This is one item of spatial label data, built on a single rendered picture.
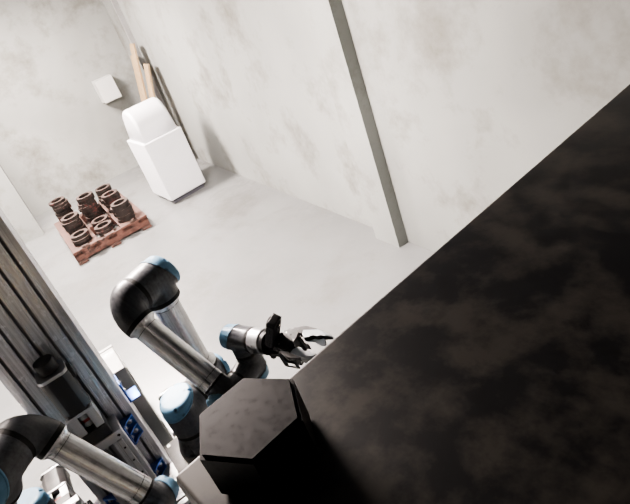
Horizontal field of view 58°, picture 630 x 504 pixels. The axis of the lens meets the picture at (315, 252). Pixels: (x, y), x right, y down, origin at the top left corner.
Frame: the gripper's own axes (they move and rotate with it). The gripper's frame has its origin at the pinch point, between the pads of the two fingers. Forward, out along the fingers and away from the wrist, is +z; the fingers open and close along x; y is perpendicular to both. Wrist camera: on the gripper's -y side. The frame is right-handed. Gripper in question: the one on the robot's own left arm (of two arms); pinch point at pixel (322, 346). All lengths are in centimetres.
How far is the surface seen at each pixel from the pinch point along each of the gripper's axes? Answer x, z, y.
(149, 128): -330, -451, 100
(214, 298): -146, -256, 168
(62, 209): -241, -570, 146
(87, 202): -245, -516, 139
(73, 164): -356, -689, 154
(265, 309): -140, -196, 167
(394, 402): 47, 58, -62
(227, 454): 58, 50, -69
